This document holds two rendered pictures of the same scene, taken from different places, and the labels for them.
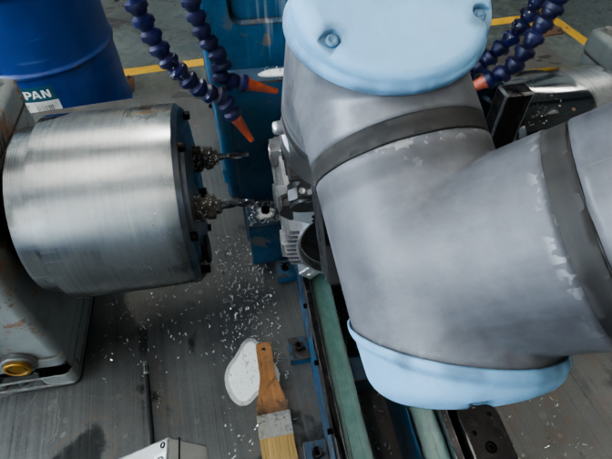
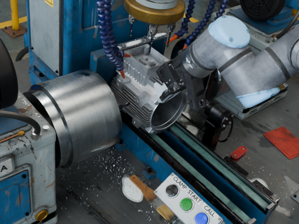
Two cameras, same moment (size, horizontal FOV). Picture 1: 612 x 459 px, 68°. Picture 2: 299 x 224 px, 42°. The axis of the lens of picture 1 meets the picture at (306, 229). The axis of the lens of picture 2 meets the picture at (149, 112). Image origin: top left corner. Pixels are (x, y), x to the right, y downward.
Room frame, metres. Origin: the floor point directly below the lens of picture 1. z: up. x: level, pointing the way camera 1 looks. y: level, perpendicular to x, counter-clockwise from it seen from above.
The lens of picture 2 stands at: (-0.36, 0.60, 1.81)
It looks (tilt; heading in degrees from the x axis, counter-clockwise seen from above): 39 degrees down; 322
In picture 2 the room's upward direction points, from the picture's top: 11 degrees clockwise
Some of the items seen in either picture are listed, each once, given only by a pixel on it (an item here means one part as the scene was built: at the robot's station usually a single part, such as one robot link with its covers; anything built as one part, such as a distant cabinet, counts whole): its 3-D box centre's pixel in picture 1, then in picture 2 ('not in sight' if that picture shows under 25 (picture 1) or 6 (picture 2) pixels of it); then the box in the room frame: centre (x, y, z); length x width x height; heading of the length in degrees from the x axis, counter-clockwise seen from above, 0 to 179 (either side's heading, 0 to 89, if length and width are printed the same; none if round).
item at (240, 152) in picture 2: not in sight; (238, 153); (0.28, -0.35, 0.81); 0.09 x 0.03 x 0.02; 104
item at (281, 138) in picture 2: not in sight; (286, 142); (0.25, -0.59, 0.80); 0.15 x 0.12 x 0.01; 0
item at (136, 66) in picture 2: not in sight; (146, 65); (0.53, -0.04, 1.11); 0.12 x 0.11 x 0.07; 9
